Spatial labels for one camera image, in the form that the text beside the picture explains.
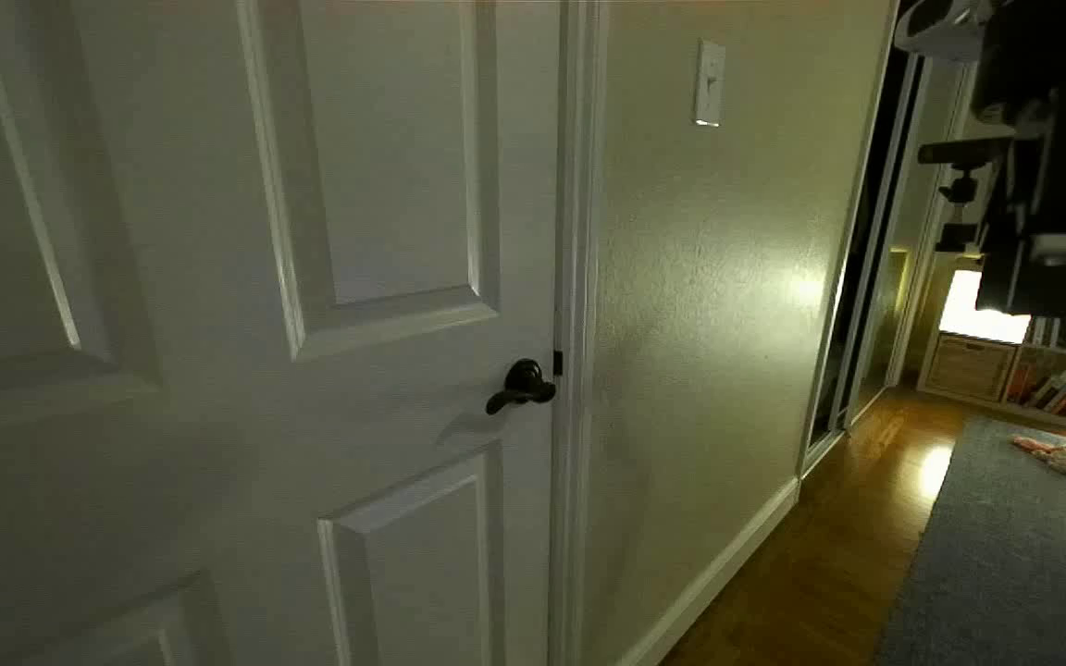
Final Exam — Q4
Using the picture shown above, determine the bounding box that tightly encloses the black lever door handle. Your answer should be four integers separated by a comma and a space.
486, 360, 556, 414

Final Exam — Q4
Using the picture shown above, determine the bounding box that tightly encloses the white baseboard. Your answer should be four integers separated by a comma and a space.
615, 477, 799, 666

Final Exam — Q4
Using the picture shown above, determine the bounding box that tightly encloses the white door frame trim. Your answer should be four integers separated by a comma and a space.
549, 0, 610, 666

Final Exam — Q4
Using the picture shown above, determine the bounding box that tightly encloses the white wall light switch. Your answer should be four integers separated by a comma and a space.
691, 39, 726, 130

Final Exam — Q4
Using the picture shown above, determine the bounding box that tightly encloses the white panel door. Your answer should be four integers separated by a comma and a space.
0, 0, 562, 666

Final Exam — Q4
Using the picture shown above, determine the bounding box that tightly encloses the grey carpet rug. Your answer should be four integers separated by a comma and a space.
872, 419, 1066, 666

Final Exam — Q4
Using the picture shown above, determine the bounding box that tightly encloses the dark sliding closet door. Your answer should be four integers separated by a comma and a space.
808, 43, 918, 446

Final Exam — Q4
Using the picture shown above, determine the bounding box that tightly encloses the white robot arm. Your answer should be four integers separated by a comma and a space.
897, 0, 1066, 319

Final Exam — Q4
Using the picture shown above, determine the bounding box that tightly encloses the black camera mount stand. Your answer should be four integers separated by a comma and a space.
918, 138, 1040, 255

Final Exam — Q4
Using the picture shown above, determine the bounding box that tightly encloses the wooden bookshelf with books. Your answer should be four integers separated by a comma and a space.
918, 259, 1066, 426

